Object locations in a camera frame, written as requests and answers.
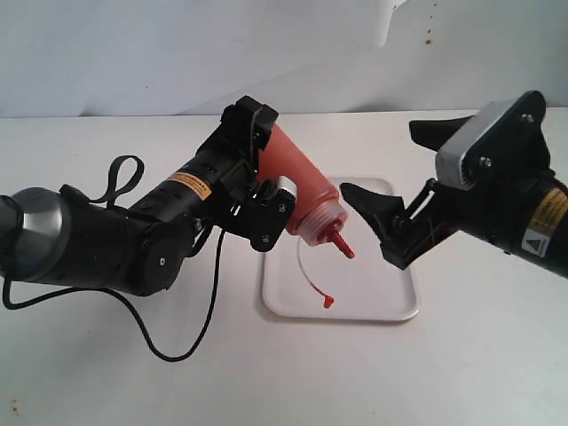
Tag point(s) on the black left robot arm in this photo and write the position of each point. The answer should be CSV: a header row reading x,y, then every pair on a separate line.
x,y
65,238

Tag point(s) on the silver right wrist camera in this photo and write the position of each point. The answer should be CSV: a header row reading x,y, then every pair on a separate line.
x,y
479,142

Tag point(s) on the white rectangular plastic tray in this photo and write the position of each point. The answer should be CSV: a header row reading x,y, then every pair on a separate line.
x,y
321,284

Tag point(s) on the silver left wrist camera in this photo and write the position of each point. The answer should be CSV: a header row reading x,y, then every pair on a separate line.
x,y
286,191

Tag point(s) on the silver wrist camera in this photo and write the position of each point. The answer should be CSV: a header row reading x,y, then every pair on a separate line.
x,y
479,142
286,191

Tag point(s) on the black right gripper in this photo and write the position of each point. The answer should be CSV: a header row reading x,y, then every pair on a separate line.
x,y
408,231

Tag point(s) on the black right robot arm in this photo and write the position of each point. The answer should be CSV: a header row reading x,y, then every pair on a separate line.
x,y
517,205

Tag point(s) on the white backdrop sheet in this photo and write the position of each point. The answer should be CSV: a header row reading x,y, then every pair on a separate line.
x,y
85,58

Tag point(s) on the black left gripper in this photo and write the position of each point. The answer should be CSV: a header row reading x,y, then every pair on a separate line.
x,y
243,204

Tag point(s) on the red sauce squeeze bottle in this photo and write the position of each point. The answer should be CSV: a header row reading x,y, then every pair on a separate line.
x,y
318,216

